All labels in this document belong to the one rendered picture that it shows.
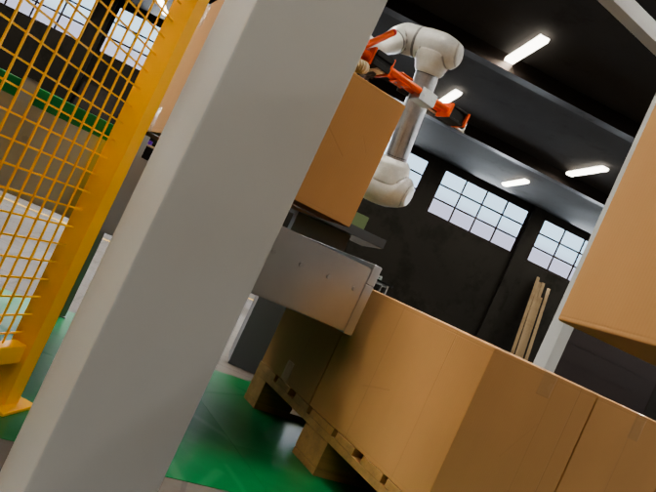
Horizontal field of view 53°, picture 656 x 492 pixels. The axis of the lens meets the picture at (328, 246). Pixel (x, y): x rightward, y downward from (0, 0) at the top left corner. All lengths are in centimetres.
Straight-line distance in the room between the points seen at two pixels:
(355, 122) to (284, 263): 48
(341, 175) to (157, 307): 115
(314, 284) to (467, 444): 56
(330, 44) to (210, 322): 39
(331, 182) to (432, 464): 82
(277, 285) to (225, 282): 87
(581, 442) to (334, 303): 73
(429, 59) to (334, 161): 104
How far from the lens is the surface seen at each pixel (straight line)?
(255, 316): 283
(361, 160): 194
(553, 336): 539
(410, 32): 287
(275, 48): 85
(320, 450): 195
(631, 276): 89
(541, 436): 176
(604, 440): 194
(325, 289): 178
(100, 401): 86
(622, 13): 546
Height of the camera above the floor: 55
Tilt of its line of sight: 2 degrees up
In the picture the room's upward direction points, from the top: 25 degrees clockwise
